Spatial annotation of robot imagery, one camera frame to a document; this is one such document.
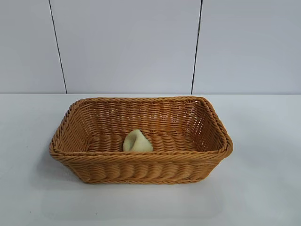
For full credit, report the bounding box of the brown woven wicker basket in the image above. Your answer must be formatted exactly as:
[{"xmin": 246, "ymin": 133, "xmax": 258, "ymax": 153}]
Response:
[{"xmin": 48, "ymin": 96, "xmax": 234, "ymax": 185}]

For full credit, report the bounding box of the pale yellow egg yolk pastry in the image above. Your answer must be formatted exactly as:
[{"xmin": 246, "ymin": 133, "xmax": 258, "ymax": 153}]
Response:
[{"xmin": 123, "ymin": 129, "xmax": 154, "ymax": 152}]

